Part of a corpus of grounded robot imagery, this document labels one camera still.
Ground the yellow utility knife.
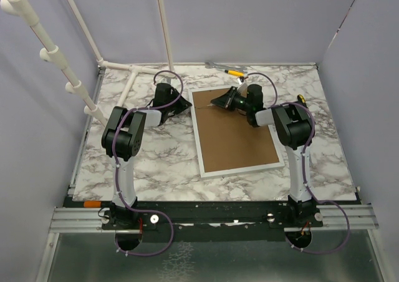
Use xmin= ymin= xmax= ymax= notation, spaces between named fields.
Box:
xmin=224 ymin=70 xmax=245 ymax=77

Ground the black yellow screwdriver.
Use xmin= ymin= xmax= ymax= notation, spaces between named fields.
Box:
xmin=297 ymin=94 xmax=306 ymax=104

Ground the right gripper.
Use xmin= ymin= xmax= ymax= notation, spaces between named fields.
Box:
xmin=211 ymin=87 xmax=252 ymax=113

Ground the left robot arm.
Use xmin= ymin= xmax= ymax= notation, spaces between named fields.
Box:
xmin=101 ymin=83 xmax=192 ymax=229

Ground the silver wrench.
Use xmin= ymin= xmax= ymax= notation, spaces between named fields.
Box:
xmin=205 ymin=62 xmax=247 ymax=74

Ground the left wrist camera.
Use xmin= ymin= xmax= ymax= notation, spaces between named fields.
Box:
xmin=162 ymin=77 xmax=171 ymax=84

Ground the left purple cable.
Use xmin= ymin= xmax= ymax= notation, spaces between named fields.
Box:
xmin=112 ymin=70 xmax=185 ymax=258

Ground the white picture frame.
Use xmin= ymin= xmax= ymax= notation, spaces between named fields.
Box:
xmin=188 ymin=86 xmax=284 ymax=178

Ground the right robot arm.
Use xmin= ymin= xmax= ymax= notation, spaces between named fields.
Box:
xmin=211 ymin=84 xmax=315 ymax=204

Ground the white PVC pipe rack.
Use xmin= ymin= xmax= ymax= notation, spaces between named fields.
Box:
xmin=0 ymin=0 xmax=178 ymax=133

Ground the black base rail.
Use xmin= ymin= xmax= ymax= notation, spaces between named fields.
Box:
xmin=62 ymin=197 xmax=325 ymax=242

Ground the aluminium extrusion rail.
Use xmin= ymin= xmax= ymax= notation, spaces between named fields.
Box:
xmin=49 ymin=207 xmax=108 ymax=233

